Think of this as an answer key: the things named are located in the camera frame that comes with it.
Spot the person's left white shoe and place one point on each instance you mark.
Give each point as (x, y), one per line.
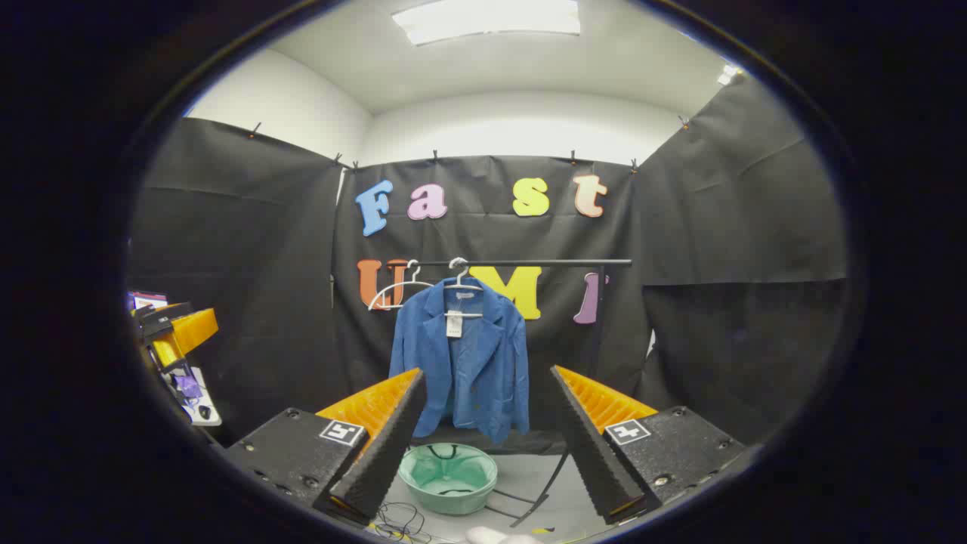
(485, 536)

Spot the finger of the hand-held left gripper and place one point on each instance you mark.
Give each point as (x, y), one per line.
(165, 353)
(193, 330)

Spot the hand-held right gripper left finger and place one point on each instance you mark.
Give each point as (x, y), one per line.
(385, 453)

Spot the ceiling light panel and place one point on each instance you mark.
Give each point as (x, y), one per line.
(491, 19)
(729, 74)

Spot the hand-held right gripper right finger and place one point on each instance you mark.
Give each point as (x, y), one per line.
(597, 461)

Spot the green laundry hamper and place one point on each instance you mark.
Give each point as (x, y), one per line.
(446, 476)

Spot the purple object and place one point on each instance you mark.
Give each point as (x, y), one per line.
(187, 385)

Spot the lit computer screen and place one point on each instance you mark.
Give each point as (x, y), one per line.
(147, 300)

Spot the black clothes rack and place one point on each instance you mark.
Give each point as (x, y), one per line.
(544, 263)

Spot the white plastic hanger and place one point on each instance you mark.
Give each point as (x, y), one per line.
(458, 281)
(393, 287)

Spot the white desk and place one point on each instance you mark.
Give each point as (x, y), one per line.
(211, 397)

